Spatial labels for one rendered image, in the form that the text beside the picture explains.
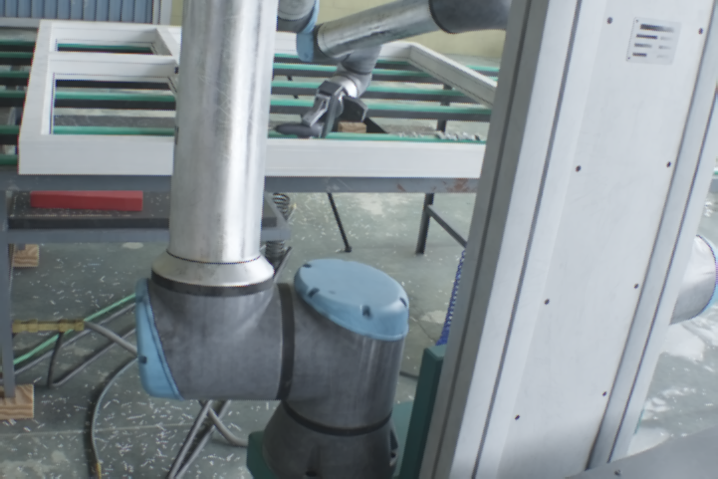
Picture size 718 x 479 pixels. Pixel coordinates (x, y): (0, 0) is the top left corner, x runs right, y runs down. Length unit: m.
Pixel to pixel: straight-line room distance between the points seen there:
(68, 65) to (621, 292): 1.84
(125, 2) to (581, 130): 7.46
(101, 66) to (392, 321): 1.68
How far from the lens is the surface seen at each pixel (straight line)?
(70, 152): 1.66
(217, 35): 0.91
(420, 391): 1.04
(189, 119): 0.93
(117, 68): 2.49
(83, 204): 2.22
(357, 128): 2.76
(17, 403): 2.40
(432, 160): 1.85
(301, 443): 1.06
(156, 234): 2.18
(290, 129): 1.87
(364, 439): 1.06
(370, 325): 0.96
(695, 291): 1.41
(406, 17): 1.66
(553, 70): 0.83
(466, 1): 1.54
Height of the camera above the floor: 1.43
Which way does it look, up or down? 20 degrees down
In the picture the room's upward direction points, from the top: 8 degrees clockwise
